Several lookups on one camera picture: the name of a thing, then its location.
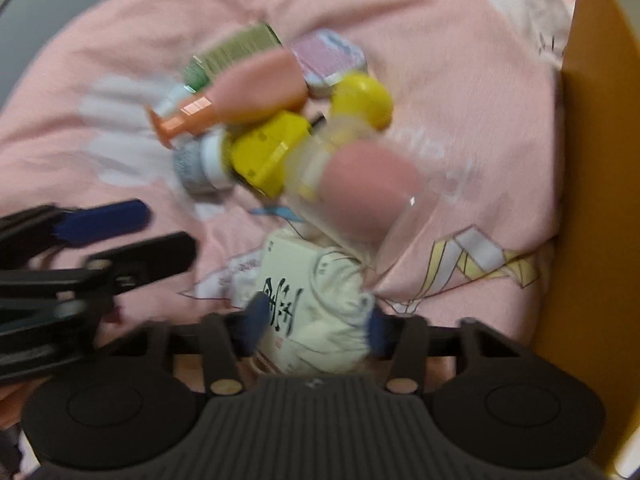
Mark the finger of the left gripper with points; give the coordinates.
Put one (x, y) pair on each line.
(83, 227)
(146, 262)

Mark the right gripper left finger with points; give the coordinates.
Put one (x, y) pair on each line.
(253, 322)

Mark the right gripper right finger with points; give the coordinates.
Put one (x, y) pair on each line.
(377, 334)

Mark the white drawstring pouch with calligraphy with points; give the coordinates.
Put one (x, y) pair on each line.
(318, 310)

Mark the small grey cream jar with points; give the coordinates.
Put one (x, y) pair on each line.
(201, 163)

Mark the clear globe with pink ball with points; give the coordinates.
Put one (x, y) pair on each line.
(362, 191)

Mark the yellow tape measure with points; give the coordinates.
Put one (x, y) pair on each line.
(259, 154)

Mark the pink bottle orange cap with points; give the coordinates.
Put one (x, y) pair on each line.
(250, 91)

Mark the yellow round-head stamp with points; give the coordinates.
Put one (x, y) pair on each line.
(360, 108)

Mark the orange cardboard box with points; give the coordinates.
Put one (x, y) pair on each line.
(589, 323)

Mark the green striped carton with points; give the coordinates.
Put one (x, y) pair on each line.
(243, 44)

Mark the square tin with pink label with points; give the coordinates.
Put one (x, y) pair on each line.
(326, 57)

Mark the pink printed bed blanket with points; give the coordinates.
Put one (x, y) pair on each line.
(474, 83)

